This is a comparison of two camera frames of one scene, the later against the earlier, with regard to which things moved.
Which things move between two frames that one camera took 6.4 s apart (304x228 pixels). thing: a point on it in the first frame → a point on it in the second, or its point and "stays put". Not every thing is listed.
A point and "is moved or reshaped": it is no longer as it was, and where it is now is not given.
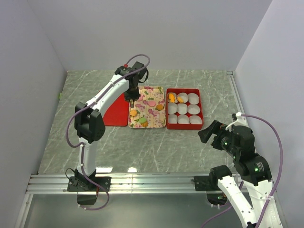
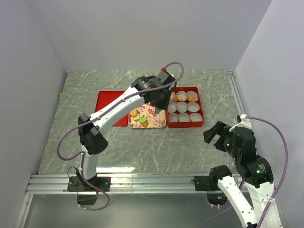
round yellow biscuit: x=180 y=99 stays put
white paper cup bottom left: x=173 y=118 stays put
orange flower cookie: x=133 y=112 stays put
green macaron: x=142 y=119 stays put
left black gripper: x=134 y=96 → x=164 y=105
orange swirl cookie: x=159 y=107 is moved or reshaped
